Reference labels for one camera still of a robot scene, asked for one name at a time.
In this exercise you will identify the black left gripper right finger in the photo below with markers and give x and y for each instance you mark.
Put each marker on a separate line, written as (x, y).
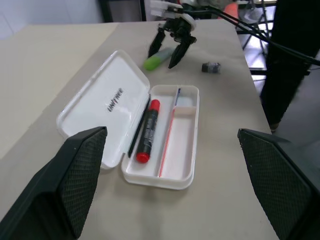
(277, 180)

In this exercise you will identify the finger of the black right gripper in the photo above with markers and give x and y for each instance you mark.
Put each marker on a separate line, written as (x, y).
(157, 42)
(178, 56)

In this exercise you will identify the green capped marker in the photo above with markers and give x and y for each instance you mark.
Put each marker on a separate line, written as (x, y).
(152, 62)

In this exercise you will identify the white plastic pencil case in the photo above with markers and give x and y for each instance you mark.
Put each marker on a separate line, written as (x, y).
(120, 82)

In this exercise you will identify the red capped marker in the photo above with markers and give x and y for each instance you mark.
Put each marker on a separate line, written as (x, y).
(148, 127)

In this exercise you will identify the orange chair seat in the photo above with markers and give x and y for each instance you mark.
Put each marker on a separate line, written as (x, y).
(232, 11)

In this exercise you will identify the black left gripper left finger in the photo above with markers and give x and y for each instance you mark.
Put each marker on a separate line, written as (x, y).
(62, 180)

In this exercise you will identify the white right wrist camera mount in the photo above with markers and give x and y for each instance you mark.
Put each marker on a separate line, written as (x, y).
(160, 10)

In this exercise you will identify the small black grey block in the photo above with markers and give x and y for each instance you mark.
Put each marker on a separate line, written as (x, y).
(210, 67)

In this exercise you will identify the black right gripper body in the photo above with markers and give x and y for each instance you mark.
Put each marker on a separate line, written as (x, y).
(180, 31)

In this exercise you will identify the dark standing leg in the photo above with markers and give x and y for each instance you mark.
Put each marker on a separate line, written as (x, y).
(287, 62)

